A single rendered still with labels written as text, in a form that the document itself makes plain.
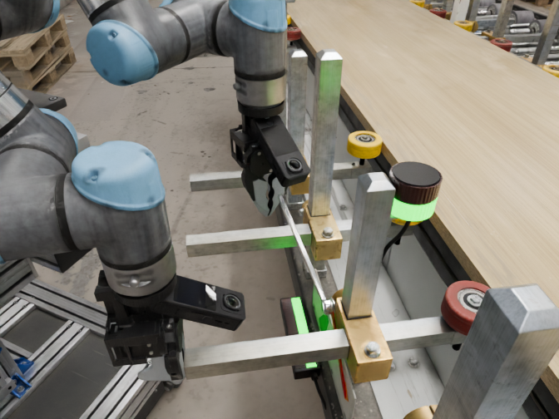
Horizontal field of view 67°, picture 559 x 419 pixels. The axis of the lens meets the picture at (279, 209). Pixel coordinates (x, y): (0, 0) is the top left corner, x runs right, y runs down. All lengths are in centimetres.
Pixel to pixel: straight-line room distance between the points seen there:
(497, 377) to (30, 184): 40
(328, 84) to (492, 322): 48
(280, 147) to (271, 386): 109
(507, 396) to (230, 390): 131
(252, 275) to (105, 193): 156
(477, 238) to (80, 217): 62
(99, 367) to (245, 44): 113
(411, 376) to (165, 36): 73
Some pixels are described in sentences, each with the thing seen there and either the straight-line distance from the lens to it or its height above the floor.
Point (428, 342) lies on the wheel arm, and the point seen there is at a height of 84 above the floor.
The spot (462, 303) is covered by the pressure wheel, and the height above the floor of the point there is 91.
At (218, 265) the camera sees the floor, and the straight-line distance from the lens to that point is 198.
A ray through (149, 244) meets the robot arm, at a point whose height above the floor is 109.
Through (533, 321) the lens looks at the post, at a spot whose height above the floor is 117.
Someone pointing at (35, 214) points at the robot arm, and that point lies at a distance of 42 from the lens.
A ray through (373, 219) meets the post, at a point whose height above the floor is 105.
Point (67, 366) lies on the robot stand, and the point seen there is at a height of 21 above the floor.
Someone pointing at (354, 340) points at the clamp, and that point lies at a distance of 62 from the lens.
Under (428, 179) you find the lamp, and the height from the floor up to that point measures 110.
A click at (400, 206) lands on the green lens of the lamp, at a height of 107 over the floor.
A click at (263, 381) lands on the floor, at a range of 160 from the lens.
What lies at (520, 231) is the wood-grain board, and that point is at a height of 90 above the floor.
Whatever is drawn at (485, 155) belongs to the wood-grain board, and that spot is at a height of 90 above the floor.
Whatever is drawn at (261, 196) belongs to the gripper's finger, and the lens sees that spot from 72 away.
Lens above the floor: 137
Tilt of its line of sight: 37 degrees down
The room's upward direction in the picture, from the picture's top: straight up
